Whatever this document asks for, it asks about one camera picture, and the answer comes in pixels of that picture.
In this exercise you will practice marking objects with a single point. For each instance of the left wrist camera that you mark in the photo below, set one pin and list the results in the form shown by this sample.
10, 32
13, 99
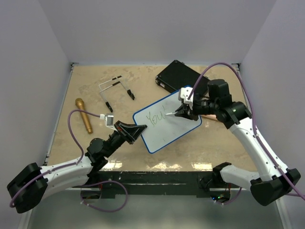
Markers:
109, 120

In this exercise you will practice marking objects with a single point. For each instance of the black hard case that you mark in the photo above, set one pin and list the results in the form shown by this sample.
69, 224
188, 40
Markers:
175, 76

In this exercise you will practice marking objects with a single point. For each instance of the blue framed whiteboard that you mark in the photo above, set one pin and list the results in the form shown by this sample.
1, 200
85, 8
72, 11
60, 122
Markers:
163, 129

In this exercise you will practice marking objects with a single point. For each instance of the gold microphone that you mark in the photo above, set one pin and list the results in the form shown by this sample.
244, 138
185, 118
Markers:
81, 105

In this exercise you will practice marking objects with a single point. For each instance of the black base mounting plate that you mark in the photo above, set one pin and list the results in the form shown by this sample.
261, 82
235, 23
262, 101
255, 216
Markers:
168, 183

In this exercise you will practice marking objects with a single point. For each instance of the pink microphone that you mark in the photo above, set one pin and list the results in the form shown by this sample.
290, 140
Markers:
210, 116

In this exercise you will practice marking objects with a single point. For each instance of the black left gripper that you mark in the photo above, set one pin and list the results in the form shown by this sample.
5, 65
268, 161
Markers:
130, 132

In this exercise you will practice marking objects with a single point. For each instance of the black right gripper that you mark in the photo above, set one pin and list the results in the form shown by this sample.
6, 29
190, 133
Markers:
183, 109

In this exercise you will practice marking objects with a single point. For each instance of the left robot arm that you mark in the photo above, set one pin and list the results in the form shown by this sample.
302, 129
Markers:
35, 183

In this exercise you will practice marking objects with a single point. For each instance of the wire whiteboard stand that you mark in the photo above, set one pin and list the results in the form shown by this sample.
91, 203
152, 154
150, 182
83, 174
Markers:
109, 88

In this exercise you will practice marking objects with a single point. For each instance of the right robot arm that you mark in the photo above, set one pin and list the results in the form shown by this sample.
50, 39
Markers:
273, 178

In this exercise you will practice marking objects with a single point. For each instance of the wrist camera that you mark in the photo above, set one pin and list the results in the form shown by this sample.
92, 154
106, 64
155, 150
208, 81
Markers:
184, 95
109, 120

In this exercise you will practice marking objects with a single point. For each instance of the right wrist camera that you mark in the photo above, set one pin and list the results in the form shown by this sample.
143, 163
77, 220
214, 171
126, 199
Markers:
184, 95

